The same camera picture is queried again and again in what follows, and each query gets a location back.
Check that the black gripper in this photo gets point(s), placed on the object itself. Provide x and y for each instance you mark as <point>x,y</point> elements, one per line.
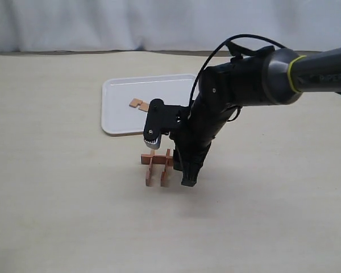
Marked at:
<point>193,140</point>

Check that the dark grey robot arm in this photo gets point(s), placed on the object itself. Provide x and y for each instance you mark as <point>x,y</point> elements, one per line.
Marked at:
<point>268,78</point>

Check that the white plastic tray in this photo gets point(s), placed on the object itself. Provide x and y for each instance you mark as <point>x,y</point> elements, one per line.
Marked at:
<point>119,118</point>

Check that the white backdrop cloth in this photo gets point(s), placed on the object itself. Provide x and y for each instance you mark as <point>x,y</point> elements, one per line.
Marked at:
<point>38,26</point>

